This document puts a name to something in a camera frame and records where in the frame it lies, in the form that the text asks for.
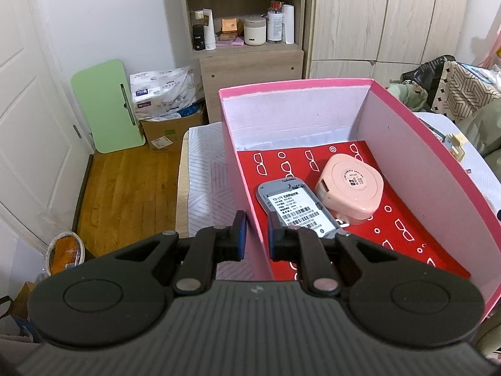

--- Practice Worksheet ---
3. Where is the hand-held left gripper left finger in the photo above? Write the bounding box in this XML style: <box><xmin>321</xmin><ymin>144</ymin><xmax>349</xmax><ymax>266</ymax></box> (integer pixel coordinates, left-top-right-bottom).
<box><xmin>113</xmin><ymin>209</ymin><xmax>247</xmax><ymax>297</ymax></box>

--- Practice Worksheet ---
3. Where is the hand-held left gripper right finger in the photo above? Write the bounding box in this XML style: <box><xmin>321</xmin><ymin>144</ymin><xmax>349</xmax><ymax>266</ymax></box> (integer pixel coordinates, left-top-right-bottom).
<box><xmin>267</xmin><ymin>219</ymin><xmax>396</xmax><ymax>297</ymax></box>

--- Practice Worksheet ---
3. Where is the pink cardboard box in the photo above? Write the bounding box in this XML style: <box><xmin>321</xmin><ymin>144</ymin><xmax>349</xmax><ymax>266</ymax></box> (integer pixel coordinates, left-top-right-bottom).
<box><xmin>218</xmin><ymin>78</ymin><xmax>501</xmax><ymax>330</ymax></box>

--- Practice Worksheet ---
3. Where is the grey labelled router device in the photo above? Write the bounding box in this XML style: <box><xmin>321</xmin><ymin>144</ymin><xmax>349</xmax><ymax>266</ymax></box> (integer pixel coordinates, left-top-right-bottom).
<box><xmin>256</xmin><ymin>177</ymin><xmax>341</xmax><ymax>243</ymax></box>

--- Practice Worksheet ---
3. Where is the pink rounded label printer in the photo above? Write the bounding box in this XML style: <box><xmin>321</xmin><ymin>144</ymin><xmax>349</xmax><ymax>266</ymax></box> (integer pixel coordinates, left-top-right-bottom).
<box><xmin>315</xmin><ymin>153</ymin><xmax>384</xmax><ymax>226</ymax></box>

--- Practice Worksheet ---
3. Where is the brown cardboard box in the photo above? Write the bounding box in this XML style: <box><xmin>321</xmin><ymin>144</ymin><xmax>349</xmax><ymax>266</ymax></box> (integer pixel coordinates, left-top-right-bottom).
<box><xmin>139</xmin><ymin>104</ymin><xmax>209</xmax><ymax>153</ymax></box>

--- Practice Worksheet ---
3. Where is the red packet in box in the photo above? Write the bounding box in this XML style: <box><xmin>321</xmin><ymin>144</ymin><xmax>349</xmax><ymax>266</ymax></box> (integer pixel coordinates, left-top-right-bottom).
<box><xmin>237</xmin><ymin>141</ymin><xmax>472</xmax><ymax>283</ymax></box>

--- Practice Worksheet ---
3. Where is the white tissue pack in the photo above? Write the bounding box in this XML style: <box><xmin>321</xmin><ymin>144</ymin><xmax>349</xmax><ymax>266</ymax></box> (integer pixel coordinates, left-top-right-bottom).
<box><xmin>130</xmin><ymin>66</ymin><xmax>206</xmax><ymax>121</ymax></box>

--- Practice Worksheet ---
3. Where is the wooden shelf cabinet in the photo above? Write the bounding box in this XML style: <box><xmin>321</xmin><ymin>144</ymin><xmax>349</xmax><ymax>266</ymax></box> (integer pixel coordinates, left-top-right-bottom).
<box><xmin>178</xmin><ymin>0</ymin><xmax>308</xmax><ymax>124</ymax></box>

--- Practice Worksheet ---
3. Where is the orange plastic bag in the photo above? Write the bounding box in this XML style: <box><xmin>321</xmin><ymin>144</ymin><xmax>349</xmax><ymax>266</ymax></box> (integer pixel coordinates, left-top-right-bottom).
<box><xmin>46</xmin><ymin>232</ymin><xmax>86</xmax><ymax>277</ymax></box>

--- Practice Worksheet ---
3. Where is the green folding board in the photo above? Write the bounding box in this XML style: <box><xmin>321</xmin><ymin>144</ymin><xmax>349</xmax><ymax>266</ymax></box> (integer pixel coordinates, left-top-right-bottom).
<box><xmin>70</xmin><ymin>60</ymin><xmax>146</xmax><ymax>154</ymax></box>

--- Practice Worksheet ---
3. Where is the pink flat tray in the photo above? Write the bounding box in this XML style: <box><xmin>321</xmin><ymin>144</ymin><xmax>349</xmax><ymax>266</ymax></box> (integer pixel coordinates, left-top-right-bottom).
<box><xmin>216</xmin><ymin>33</ymin><xmax>245</xmax><ymax>47</ymax></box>

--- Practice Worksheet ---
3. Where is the light green cloth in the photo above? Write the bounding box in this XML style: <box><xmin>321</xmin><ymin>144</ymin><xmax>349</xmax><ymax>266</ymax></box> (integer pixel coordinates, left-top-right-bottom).
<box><xmin>387</xmin><ymin>80</ymin><xmax>431</xmax><ymax>112</ymax></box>

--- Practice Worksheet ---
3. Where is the beige plastic object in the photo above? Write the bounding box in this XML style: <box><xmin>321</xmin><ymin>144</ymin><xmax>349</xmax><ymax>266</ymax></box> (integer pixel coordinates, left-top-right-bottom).
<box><xmin>444</xmin><ymin>133</ymin><xmax>467</xmax><ymax>161</ymax></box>

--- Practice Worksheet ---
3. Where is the black cosmetic bottle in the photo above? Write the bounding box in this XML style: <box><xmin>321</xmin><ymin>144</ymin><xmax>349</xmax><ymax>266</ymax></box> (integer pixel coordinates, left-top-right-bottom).
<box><xmin>192</xmin><ymin>24</ymin><xmax>206</xmax><ymax>51</ymax></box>

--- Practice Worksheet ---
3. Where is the white round jar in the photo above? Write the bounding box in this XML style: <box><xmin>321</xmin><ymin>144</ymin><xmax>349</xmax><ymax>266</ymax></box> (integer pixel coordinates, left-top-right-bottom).
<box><xmin>244</xmin><ymin>16</ymin><xmax>267</xmax><ymax>46</ymax></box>

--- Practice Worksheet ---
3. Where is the white cosmetic tube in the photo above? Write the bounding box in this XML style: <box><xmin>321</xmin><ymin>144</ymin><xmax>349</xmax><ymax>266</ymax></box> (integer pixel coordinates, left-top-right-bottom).
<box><xmin>203</xmin><ymin>9</ymin><xmax>217</xmax><ymax>51</ymax></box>

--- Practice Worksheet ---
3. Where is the white labelled bottle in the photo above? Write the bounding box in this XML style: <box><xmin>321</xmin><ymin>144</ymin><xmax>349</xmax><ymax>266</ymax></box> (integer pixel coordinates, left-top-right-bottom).
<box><xmin>267</xmin><ymin>2</ymin><xmax>284</xmax><ymax>44</ymax></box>

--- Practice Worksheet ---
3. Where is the tall white cylinder bottle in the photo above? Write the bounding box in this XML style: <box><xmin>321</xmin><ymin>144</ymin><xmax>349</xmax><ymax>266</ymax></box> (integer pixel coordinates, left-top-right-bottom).
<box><xmin>282</xmin><ymin>5</ymin><xmax>295</xmax><ymax>44</ymax></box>

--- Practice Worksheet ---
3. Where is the brown paper bag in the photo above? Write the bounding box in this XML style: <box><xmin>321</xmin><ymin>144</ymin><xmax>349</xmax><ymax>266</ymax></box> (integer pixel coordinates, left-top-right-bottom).
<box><xmin>0</xmin><ymin>281</ymin><xmax>40</xmax><ymax>345</ymax></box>

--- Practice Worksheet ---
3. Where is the black bag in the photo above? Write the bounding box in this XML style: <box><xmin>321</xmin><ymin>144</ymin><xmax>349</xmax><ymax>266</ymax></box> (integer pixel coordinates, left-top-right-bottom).
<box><xmin>399</xmin><ymin>55</ymin><xmax>457</xmax><ymax>87</ymax></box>

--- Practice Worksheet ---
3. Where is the light wooden wardrobe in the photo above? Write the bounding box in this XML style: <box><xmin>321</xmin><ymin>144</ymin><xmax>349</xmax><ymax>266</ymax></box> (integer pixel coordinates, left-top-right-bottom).
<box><xmin>305</xmin><ymin>0</ymin><xmax>472</xmax><ymax>87</ymax></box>

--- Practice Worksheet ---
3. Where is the olive green jacket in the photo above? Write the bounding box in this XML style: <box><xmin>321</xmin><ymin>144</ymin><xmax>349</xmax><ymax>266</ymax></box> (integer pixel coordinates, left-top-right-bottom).
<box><xmin>456</xmin><ymin>98</ymin><xmax>501</xmax><ymax>158</ymax></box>

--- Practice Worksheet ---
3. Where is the white door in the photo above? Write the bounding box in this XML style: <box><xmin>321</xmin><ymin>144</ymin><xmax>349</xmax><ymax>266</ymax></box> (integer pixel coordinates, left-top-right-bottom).
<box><xmin>0</xmin><ymin>0</ymin><xmax>95</xmax><ymax>243</ymax></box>

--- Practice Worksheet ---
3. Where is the pink cloth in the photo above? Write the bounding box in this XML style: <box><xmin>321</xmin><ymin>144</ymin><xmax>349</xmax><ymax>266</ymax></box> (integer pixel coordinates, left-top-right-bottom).
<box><xmin>484</xmin><ymin>33</ymin><xmax>501</xmax><ymax>72</ymax></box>

